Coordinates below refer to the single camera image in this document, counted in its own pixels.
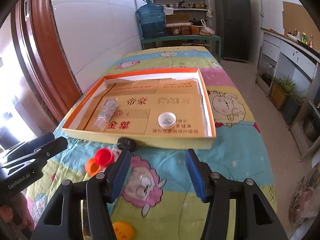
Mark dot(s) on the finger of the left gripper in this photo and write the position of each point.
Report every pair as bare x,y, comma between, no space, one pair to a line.
45,152
24,148

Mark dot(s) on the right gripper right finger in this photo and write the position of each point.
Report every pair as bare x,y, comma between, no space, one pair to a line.
254,216

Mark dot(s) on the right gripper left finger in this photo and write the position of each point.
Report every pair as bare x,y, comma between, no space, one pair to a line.
61,218

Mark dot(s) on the red bottle cap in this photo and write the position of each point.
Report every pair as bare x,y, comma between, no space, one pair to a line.
104,157

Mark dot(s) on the orange printed bottle cap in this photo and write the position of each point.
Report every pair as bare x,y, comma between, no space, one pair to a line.
124,230

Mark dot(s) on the black bottle cap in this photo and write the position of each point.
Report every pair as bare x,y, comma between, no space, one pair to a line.
126,144

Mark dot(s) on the white Hello Kitty lighter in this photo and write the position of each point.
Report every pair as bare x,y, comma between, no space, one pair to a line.
116,153

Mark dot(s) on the clear glitter lighter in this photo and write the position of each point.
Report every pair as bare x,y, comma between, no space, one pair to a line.
108,109

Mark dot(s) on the white bottle cap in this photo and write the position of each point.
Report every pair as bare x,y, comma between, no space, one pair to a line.
167,120

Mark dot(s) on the orange cardboard tray box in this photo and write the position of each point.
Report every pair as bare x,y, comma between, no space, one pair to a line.
142,96

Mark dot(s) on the potted green plant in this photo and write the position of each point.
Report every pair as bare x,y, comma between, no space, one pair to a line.
285,98

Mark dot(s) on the blue water jug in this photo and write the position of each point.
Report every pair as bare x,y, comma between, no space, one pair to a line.
152,20

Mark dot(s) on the white counter cabinet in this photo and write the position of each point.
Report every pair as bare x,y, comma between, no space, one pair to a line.
281,57

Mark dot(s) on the brown cardboard box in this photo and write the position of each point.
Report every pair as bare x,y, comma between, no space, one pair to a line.
177,18

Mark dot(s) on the white plastic bag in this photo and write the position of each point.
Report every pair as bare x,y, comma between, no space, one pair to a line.
205,30

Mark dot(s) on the kitchen storage shelf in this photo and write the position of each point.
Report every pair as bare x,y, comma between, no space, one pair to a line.
180,7

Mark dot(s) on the black refrigerator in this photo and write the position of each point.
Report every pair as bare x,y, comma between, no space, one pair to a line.
234,26

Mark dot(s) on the red wooden door frame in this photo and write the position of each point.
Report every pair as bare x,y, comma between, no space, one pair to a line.
42,57

